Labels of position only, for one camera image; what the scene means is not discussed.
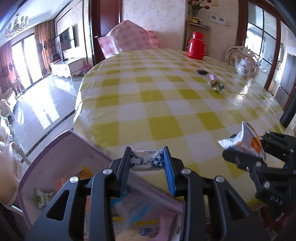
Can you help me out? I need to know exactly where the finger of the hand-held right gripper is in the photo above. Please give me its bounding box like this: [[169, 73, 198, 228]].
[[222, 148, 266, 173], [259, 131, 296, 153]]

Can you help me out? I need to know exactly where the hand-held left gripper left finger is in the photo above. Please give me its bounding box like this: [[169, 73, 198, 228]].
[[25, 146, 133, 241]]

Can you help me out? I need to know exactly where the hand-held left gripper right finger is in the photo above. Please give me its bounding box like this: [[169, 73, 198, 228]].
[[162, 146, 270, 241]]

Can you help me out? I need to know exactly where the orange and white snack packet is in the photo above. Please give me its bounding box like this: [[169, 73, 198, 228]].
[[218, 121, 266, 160]]

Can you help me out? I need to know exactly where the blue and white patterned packet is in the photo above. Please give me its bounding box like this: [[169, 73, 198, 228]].
[[131, 149, 165, 171]]

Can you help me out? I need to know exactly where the cyan and grey snack packet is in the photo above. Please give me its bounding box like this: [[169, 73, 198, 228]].
[[111, 197, 151, 227]]

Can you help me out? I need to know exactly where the pink storage box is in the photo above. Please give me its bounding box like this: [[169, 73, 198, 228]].
[[17, 132, 185, 241]]

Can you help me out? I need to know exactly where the green and white snack packet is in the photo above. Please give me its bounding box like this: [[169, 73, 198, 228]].
[[34, 186, 57, 209]]

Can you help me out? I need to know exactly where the yellow checked tablecloth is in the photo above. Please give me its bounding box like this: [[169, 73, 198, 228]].
[[73, 49, 296, 211]]

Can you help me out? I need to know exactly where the green candy wrapper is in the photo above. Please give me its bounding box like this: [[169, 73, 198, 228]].
[[208, 79, 226, 93]]

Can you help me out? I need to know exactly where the white floral teapot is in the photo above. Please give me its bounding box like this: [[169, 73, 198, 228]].
[[234, 57, 257, 77]]

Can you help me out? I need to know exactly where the beige leather armchair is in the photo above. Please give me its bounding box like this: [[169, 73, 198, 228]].
[[0, 141, 26, 209]]

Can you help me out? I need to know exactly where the white television cabinet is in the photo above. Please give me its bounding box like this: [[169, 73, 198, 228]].
[[50, 57, 92, 80]]

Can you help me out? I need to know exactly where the red thermos jug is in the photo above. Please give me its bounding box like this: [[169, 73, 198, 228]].
[[187, 32, 207, 60]]

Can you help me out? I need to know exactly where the pink checked chair cover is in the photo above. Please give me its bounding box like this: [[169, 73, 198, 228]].
[[97, 20, 160, 59]]

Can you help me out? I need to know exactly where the flat screen television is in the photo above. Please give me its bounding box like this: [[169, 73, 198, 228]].
[[59, 27, 75, 53]]

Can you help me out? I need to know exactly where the brown window curtain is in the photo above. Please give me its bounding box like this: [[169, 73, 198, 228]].
[[35, 20, 57, 77]]

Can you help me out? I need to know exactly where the dark red wooden door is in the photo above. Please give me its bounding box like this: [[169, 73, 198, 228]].
[[89, 0, 123, 67]]

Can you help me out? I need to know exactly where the flower vase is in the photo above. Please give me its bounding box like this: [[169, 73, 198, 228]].
[[188, 0, 219, 18]]

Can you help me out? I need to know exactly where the crystal chandelier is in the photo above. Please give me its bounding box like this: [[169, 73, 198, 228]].
[[4, 14, 29, 39]]

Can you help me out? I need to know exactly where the white wall switch plate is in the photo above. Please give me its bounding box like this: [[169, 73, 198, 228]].
[[209, 15, 226, 24]]

